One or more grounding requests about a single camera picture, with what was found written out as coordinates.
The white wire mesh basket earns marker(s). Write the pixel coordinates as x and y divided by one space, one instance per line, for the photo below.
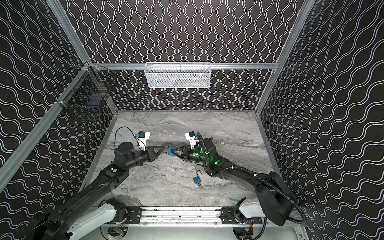
177 75

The black wire mesh basket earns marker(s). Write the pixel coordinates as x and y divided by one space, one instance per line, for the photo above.
90 98

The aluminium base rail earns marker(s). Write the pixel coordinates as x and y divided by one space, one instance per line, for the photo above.
185 217

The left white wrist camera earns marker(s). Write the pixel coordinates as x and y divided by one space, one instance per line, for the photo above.
143 137

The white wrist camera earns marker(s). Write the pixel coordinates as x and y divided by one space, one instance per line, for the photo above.
192 138
143 137

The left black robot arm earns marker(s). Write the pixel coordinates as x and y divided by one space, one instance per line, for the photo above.
68 222

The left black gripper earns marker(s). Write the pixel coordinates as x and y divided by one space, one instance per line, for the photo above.
154 152

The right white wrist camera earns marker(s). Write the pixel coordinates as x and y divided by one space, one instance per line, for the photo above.
192 138

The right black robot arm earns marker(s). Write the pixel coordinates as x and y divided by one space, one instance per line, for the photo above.
275 197

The blue padlock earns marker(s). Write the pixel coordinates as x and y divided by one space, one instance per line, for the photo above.
171 150
197 178

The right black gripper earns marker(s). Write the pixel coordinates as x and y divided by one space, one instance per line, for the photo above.
186 153

